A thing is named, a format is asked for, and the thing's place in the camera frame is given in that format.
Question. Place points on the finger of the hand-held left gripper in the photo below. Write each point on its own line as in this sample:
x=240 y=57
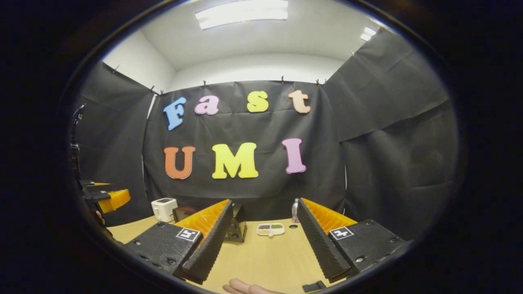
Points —
x=116 y=200
x=98 y=184

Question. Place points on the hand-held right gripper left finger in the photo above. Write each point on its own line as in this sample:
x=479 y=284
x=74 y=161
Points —
x=210 y=245

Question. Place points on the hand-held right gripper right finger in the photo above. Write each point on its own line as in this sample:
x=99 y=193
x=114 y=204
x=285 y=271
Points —
x=320 y=245

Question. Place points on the black electric oven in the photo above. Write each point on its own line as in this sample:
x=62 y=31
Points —
x=237 y=232

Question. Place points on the white toaster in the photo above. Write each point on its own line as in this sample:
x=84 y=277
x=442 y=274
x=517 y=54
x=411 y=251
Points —
x=163 y=210

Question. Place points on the white divided snack dish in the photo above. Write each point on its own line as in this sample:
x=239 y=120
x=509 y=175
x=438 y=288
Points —
x=269 y=230

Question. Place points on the black backdrop cloth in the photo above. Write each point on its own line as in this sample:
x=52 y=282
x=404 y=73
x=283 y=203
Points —
x=265 y=122

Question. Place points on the small ceiling light panel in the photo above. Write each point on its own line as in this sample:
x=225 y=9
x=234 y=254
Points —
x=368 y=33

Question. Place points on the large ceiling light panel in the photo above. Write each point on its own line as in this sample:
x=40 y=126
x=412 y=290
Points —
x=241 y=14

